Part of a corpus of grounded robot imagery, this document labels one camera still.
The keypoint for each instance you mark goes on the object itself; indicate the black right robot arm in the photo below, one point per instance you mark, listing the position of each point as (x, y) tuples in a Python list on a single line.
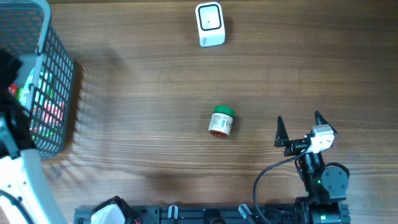
[(325, 184)]

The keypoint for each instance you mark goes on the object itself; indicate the red toothpaste box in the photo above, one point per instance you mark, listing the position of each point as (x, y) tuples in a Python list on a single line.
[(13, 89)]

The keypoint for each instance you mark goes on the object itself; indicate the white barcode scanner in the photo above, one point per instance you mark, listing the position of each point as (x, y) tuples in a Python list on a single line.
[(210, 23)]

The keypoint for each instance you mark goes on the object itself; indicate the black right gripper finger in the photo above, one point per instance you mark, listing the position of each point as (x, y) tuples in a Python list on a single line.
[(281, 137), (319, 120)]

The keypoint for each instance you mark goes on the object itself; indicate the green lid jar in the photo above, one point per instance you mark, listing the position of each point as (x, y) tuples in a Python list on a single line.
[(221, 121)]

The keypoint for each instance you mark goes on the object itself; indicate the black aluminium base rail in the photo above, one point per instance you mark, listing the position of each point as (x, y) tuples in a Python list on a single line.
[(116, 210)]

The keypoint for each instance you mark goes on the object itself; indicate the grey plastic basket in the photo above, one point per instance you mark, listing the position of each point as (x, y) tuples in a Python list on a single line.
[(45, 79)]

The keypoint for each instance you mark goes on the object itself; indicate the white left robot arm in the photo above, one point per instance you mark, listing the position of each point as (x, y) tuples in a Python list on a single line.
[(25, 194)]

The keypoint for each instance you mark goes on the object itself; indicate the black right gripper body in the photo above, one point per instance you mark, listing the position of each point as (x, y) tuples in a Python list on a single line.
[(295, 147)]

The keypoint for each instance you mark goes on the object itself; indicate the green snack bag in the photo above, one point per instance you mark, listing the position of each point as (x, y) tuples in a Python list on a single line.
[(50, 115)]

